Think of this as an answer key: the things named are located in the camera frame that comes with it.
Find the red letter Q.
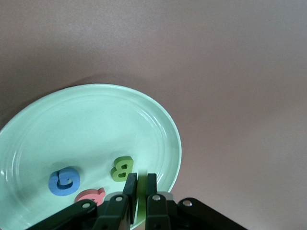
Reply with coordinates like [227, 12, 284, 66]
[74, 187, 106, 205]

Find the light green plate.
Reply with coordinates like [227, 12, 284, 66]
[0, 83, 182, 230]

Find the green letter B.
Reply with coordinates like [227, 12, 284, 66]
[110, 156, 134, 182]

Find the brown table cover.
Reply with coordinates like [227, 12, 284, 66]
[0, 0, 307, 230]

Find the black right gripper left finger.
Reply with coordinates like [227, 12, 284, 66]
[25, 172, 139, 230]

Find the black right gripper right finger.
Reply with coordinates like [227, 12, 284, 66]
[145, 173, 248, 230]

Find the blue letter G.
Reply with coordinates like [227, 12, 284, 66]
[48, 167, 81, 197]

